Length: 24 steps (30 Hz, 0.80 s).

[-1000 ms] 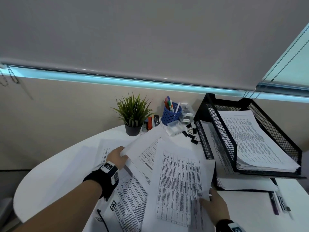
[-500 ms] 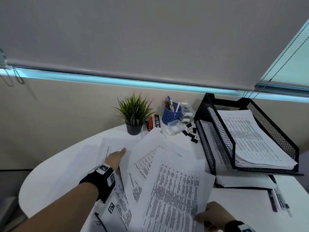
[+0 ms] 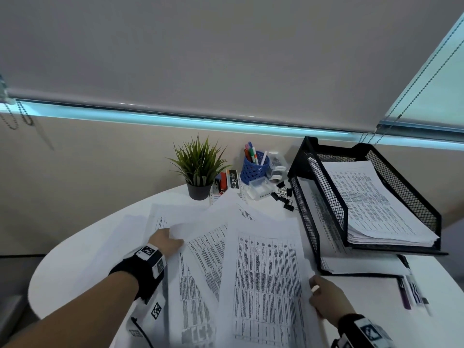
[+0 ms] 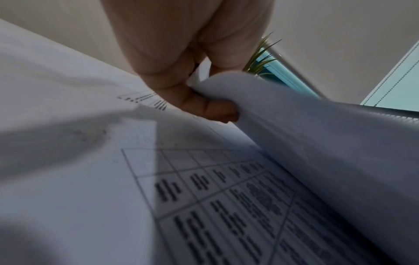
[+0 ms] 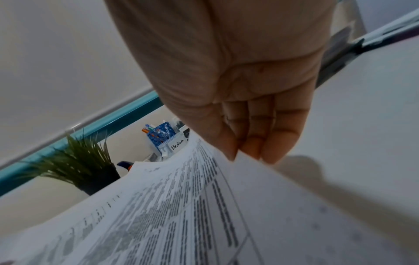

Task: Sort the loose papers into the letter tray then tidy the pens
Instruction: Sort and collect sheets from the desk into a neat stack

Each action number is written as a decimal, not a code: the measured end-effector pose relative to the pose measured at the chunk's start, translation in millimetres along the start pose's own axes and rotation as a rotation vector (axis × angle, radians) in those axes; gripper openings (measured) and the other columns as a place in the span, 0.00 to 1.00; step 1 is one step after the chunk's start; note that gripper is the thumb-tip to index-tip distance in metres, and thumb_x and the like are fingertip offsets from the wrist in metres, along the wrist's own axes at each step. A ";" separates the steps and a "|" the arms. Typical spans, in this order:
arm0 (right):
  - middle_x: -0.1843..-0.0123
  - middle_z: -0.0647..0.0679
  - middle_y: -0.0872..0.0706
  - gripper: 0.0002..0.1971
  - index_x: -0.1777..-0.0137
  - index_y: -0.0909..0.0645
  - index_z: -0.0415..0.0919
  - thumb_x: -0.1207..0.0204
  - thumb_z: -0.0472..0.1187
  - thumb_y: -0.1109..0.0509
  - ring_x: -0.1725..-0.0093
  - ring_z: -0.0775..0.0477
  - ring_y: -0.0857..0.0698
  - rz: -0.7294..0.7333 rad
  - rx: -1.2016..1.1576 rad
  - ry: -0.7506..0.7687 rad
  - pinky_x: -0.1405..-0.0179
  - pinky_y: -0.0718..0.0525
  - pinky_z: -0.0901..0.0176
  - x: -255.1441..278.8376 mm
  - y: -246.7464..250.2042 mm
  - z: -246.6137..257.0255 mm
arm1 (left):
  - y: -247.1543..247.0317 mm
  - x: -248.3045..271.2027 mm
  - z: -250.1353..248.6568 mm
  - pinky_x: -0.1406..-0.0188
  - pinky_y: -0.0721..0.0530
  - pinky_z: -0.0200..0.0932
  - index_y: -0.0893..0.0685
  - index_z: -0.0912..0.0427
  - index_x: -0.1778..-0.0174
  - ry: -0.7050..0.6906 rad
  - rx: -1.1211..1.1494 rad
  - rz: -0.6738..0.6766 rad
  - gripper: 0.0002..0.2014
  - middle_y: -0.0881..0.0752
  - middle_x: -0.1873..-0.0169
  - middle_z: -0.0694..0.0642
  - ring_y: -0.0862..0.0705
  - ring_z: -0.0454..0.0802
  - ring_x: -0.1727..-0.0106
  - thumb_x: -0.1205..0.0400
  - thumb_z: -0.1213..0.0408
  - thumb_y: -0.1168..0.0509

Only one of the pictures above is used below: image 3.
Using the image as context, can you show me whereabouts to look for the person's right hand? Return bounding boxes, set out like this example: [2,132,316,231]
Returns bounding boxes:
[308,274,357,329]

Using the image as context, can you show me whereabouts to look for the person's left hand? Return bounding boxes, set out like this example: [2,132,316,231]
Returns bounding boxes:
[149,228,185,258]

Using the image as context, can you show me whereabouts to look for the pile of papers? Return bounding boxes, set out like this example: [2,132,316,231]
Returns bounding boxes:
[119,190,302,348]

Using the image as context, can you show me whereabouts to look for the black mesh paper tray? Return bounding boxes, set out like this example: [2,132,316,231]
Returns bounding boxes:
[287,135,450,276]

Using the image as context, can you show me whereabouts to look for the person's left forearm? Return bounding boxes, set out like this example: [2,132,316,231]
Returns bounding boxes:
[0,271,140,348]

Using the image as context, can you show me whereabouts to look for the white table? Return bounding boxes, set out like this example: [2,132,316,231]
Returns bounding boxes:
[28,183,464,348]

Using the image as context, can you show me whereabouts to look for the black left wristband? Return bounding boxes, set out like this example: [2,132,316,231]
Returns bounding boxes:
[108,244,167,305]

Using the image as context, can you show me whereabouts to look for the potted green plant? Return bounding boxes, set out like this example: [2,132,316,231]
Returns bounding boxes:
[167,135,232,201]

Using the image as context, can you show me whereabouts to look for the dark blue pen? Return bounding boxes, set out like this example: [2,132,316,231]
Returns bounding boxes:
[397,277,413,310]

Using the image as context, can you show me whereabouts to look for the black marker pen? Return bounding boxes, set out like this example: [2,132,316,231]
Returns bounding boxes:
[397,254,432,316]

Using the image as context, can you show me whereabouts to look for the white box with dark label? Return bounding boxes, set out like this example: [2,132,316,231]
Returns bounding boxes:
[226,169,241,191]

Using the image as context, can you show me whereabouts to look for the clear plastic lidded box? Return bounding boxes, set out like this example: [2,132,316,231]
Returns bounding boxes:
[246,177,273,201]

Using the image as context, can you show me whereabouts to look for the blue pen holder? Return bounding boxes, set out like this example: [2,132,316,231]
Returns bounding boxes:
[240,155,271,186]

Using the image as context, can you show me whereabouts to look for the cluster of black binder clips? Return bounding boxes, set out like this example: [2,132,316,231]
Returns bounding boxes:
[270,181,295,213]

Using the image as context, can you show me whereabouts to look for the glass window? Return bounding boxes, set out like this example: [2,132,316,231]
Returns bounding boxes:
[0,14,464,152]

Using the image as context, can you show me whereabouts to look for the white tape dispenser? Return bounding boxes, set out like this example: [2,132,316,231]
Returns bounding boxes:
[268,152,289,182]

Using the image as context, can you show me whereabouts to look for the grey low cabinet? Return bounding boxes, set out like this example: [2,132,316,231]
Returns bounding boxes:
[0,255,44,325]

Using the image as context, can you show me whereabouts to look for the wide grey roller blind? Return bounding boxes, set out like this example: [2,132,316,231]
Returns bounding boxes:
[0,0,464,134]

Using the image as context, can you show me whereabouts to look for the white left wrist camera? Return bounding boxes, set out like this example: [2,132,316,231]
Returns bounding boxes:
[129,275,169,339]

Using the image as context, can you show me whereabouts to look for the black cable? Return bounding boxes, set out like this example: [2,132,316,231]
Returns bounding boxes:
[131,317,155,348]

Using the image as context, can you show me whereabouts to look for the metal bead chain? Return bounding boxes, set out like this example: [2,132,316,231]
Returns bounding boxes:
[0,99,34,130]
[359,43,464,146]

